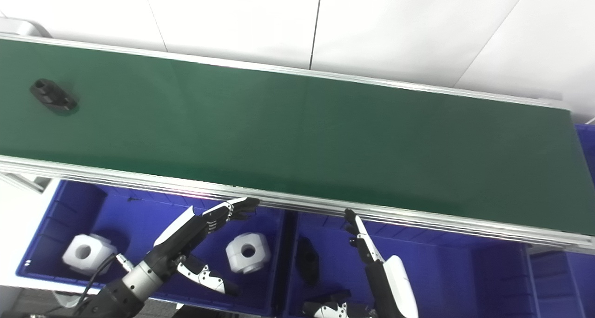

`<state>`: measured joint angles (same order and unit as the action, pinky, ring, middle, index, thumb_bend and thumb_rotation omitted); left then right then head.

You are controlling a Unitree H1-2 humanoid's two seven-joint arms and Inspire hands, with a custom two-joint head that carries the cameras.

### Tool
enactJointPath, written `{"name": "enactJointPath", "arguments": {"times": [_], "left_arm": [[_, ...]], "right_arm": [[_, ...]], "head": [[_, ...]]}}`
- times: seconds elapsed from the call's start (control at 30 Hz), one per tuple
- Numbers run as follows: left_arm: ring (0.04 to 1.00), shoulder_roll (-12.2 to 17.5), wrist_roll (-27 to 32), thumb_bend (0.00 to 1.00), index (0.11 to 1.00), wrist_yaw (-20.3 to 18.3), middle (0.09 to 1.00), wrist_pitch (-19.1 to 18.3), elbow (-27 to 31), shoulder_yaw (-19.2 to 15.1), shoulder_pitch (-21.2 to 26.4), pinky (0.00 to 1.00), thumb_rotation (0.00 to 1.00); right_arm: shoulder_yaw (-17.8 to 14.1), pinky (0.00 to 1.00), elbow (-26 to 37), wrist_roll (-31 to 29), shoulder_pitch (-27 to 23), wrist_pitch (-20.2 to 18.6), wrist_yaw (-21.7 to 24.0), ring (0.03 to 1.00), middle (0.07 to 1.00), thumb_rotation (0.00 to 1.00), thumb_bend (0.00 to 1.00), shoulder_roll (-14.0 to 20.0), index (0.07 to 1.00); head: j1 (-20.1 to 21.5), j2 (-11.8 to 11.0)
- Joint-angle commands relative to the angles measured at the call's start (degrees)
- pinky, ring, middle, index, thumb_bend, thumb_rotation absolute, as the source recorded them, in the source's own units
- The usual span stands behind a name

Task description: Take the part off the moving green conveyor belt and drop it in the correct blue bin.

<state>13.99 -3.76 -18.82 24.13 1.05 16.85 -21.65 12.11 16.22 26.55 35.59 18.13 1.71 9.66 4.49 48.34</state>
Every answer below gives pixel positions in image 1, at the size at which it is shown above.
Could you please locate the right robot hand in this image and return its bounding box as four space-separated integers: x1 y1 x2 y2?
301 209 420 318

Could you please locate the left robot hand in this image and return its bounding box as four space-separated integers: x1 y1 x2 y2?
148 197 260 296

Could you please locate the black flange part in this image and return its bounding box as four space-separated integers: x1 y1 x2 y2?
296 237 321 286
30 79 79 113

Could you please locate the green conveyor belt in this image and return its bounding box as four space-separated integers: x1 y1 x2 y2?
0 32 595 256
0 38 595 237

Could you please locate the white block part with hole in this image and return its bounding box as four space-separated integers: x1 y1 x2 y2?
62 234 118 276
225 232 271 275

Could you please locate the grey conveyor end housing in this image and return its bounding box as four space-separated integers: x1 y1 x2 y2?
0 18 53 40

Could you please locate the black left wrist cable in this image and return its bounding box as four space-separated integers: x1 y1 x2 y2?
77 253 136 309

